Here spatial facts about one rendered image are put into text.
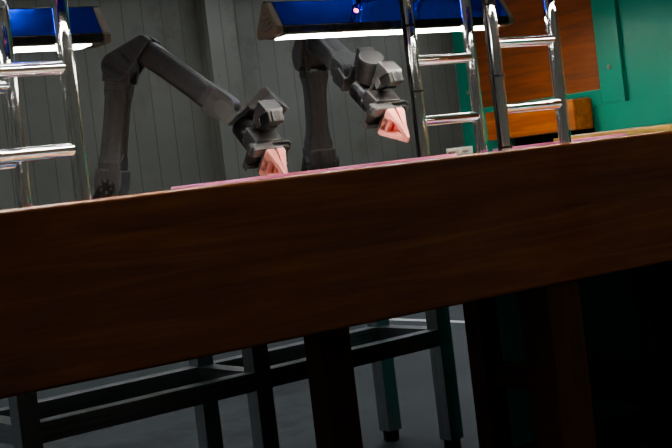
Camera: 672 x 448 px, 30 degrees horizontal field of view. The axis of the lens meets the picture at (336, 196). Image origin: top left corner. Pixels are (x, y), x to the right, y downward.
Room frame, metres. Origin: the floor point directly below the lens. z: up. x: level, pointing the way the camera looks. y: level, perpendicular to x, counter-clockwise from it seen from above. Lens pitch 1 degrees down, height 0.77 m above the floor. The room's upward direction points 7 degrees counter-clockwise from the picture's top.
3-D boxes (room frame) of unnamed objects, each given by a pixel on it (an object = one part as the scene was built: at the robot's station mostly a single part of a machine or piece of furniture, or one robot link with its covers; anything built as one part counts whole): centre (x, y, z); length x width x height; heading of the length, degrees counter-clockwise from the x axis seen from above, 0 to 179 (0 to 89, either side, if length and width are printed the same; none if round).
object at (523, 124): (2.95, -0.49, 0.83); 0.30 x 0.06 x 0.07; 34
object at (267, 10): (2.65, -0.16, 1.08); 0.62 x 0.08 x 0.07; 124
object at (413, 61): (2.58, -0.20, 0.90); 0.20 x 0.19 x 0.45; 124
